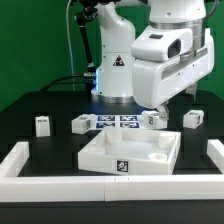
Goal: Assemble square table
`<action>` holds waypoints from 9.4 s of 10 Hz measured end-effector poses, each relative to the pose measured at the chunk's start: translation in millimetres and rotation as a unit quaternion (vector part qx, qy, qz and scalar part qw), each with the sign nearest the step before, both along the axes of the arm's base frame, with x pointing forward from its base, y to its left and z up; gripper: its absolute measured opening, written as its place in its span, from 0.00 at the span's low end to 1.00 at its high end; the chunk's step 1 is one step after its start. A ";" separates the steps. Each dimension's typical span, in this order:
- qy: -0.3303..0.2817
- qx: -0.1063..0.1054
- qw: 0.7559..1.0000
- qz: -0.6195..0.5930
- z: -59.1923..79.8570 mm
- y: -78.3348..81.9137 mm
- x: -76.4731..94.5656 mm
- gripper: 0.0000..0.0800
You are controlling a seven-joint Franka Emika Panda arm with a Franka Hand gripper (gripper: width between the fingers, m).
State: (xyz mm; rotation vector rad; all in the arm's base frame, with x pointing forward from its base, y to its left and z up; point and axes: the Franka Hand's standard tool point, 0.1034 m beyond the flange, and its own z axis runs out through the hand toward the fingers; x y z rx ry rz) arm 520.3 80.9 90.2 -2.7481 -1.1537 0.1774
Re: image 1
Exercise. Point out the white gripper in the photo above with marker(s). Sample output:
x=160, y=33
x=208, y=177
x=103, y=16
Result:
x=154, y=83

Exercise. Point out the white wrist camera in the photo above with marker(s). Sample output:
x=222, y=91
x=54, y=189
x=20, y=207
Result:
x=161, y=45

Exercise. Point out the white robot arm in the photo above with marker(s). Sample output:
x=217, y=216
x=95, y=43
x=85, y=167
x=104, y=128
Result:
x=114, y=75

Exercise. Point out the white square tabletop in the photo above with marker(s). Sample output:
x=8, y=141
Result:
x=126, y=151

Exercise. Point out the white U-shaped fence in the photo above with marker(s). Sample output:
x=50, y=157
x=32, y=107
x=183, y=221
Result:
x=14, y=188

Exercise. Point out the AprilTag marker sheet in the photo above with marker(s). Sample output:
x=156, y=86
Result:
x=123, y=121

